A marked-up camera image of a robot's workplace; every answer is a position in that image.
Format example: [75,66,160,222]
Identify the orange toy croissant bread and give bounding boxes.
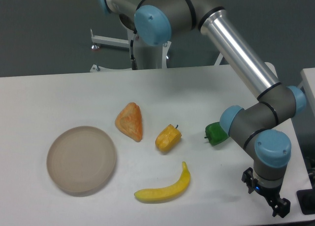
[115,102,143,142]

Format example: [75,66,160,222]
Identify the beige round plate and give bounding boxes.
[46,126,117,196]

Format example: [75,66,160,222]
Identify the green toy bell pepper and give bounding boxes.
[204,122,229,146]

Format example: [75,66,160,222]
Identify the yellow toy bell pepper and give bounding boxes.
[155,124,182,153]

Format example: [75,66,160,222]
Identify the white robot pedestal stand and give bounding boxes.
[90,14,171,70]

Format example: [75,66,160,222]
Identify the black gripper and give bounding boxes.
[241,167,290,218]

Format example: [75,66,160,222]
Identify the white side table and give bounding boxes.
[298,67,315,110]

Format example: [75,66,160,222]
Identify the black device at table edge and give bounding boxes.
[296,189,315,215]

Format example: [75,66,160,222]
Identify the black cable on pedestal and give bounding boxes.
[129,29,138,70]

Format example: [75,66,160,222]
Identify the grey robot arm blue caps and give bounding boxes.
[99,0,306,217]

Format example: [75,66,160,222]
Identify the yellow toy banana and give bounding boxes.
[134,161,191,203]

